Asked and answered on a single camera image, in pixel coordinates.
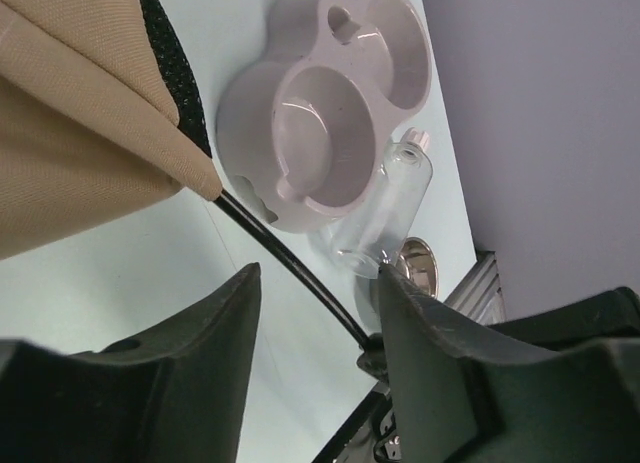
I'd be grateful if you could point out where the beige pet tent fabric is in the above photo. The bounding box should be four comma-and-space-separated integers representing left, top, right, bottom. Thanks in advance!
1, 0, 222, 258

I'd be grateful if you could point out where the black tent pole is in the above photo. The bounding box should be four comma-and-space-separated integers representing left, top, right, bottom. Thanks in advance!
214, 189, 388, 380

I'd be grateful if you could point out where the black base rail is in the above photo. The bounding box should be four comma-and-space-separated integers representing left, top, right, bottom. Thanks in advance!
312, 373, 402, 463

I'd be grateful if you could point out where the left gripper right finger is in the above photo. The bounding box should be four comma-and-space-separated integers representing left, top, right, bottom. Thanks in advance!
378, 266, 639, 462

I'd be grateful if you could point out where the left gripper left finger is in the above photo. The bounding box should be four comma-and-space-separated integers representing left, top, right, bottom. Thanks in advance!
1, 263, 261, 462

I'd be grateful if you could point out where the stainless steel pet bowl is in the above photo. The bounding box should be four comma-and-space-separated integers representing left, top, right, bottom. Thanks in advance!
376, 237, 439, 297

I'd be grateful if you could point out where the grey double pet feeder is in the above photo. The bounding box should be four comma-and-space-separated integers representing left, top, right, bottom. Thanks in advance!
216, 0, 431, 233

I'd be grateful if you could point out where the clear plastic water bottle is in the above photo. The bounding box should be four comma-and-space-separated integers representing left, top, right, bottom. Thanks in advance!
317, 128, 434, 279

